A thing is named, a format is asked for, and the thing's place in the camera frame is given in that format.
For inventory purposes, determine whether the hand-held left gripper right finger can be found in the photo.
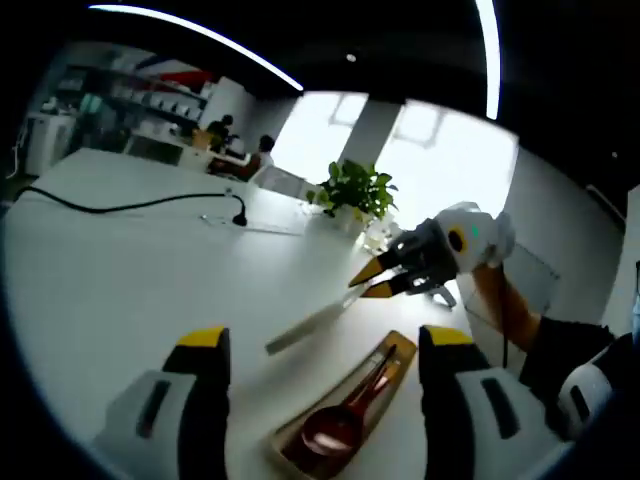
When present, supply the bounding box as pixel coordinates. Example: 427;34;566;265
418;324;567;480

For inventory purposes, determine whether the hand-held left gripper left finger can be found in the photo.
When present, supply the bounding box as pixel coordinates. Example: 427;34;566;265
92;327;232;480

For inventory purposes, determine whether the beige cutlery case base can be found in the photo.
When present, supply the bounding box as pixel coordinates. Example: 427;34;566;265
264;329;419;480

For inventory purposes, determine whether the copper spoon utensil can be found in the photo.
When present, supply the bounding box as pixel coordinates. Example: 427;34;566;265
301;344;399;457

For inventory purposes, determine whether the small grey stand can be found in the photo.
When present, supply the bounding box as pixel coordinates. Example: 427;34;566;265
428;283;459;310

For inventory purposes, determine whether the green potted plant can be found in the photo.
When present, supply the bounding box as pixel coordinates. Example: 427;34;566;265
305;158;400;237

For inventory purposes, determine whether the white chest-worn device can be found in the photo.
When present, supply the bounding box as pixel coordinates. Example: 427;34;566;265
548;344;622;442

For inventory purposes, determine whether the curved ceiling light strip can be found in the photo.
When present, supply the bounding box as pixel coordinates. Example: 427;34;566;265
474;0;502;121

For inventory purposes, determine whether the straight ceiling light strip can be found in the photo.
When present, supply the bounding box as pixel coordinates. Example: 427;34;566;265
88;4;305;93

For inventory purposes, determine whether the white storage shelf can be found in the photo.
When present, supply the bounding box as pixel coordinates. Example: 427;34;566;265
64;64;211;132

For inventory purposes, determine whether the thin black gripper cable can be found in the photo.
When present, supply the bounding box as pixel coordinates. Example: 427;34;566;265
498;262;511;370

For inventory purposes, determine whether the black power cable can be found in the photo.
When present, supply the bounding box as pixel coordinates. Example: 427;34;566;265
17;185;249;228

